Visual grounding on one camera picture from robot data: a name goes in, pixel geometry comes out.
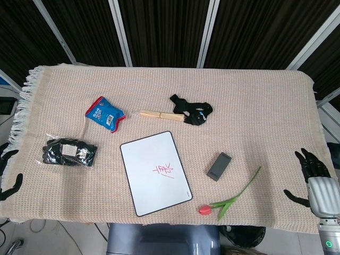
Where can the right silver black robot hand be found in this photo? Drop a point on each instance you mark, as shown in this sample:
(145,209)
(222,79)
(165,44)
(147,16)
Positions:
(322,194)

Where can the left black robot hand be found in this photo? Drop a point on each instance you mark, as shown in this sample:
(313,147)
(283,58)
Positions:
(18,182)

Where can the gray rectangular eraser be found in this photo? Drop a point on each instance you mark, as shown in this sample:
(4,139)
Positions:
(219,166)

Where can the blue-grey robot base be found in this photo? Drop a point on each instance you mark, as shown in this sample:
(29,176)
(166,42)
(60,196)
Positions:
(162,240)

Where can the small black-framed whiteboard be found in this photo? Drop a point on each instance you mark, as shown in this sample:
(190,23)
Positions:
(151,159)

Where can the black gloves in plastic bag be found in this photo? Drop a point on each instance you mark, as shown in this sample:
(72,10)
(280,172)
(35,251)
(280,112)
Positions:
(69,154)

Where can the black waste bin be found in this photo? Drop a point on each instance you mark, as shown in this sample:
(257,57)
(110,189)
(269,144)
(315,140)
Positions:
(244,236)

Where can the beige woven fringed tablecloth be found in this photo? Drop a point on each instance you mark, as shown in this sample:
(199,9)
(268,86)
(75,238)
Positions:
(252,111)

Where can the blue red snack bag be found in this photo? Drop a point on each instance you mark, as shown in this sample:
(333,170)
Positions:
(105,112)

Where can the red tulip with green stem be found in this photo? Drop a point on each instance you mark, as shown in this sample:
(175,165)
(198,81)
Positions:
(204,210)

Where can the bundle of wooden sticks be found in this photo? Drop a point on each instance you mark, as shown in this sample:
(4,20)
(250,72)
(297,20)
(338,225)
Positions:
(162,115)

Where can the aluminium frame post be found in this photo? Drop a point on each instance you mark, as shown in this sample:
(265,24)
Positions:
(120,32)
(208,32)
(313,41)
(54,29)

